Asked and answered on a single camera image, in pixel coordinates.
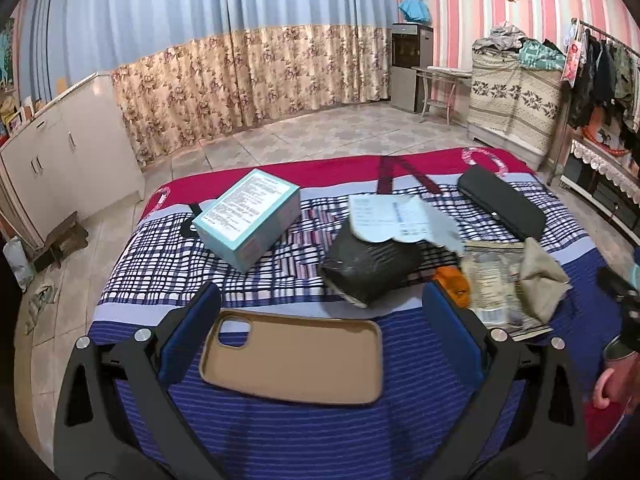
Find pink cartoon mug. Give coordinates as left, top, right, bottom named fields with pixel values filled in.
left=594, top=335, right=640, bottom=411

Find photo frames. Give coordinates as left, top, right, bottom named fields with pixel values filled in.
left=0, top=97, right=36, bottom=136

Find small metal table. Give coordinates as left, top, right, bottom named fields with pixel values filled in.
left=411, top=65, right=473, bottom=125

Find dark low stand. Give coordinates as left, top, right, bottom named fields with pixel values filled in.
left=560, top=137, right=640, bottom=233

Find black long case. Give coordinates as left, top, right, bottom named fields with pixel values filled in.
left=457, top=165, right=547, bottom=241

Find clear snack wrapper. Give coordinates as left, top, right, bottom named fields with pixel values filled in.
left=460, top=240, right=553, bottom=338

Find pink hanging bag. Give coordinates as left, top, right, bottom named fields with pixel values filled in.
left=561, top=30, right=586, bottom=83

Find wooden stool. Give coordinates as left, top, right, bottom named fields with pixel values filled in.
left=32, top=212, right=88, bottom=266

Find teal cardboard box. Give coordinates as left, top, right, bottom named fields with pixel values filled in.
left=192, top=168, right=302, bottom=273

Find patterned cloth covered cabinet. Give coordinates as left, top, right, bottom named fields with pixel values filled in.
left=467, top=49, right=568, bottom=171

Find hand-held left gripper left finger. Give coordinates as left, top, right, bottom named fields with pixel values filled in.
left=54, top=281, right=226, bottom=480

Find row of hanging clothes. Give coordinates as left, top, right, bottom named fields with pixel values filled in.
left=567, top=30, right=640, bottom=133

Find printed paper sheet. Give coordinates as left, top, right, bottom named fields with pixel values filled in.
left=347, top=195, right=466, bottom=252

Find tan phone case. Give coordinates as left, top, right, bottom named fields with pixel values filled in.
left=199, top=309, right=384, bottom=405

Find black bag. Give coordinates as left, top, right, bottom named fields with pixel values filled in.
left=318, top=227, right=423, bottom=308

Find white lace cloth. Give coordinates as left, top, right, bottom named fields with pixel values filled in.
left=571, top=138, right=640, bottom=178

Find metal clothes rack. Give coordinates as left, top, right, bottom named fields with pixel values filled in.
left=547, top=17, right=640, bottom=186

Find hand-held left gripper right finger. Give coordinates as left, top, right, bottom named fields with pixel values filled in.
left=421, top=280, right=588, bottom=480

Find black strap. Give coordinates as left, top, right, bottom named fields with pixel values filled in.
left=181, top=203, right=203, bottom=237

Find white cabinet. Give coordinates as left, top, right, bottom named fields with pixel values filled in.
left=0, top=72, right=146, bottom=256

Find crumpled plastic bag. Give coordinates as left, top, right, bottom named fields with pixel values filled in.
left=25, top=282, right=61, bottom=336

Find blue and floral curtain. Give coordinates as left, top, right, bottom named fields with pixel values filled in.
left=15, top=0, right=401, bottom=166

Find orange plastic bag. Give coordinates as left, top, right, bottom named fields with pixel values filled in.
left=434, top=266, right=472, bottom=308

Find cartoon picture board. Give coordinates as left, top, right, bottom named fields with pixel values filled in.
left=582, top=110, right=636, bottom=153

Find pile of clothes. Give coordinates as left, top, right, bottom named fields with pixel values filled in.
left=472, top=22, right=568, bottom=72

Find blue bottle cover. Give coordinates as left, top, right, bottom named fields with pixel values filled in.
left=398, top=0, right=432, bottom=26

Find beige cloth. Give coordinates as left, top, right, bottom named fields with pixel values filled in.
left=515, top=237, right=572, bottom=322

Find green wall poster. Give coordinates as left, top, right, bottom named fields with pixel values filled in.
left=0, top=17, right=18, bottom=93

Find grey water dispenser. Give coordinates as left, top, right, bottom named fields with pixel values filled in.
left=390, top=22, right=435, bottom=113

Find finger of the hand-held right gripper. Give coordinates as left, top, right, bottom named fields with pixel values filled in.
left=597, top=265, right=640, bottom=311

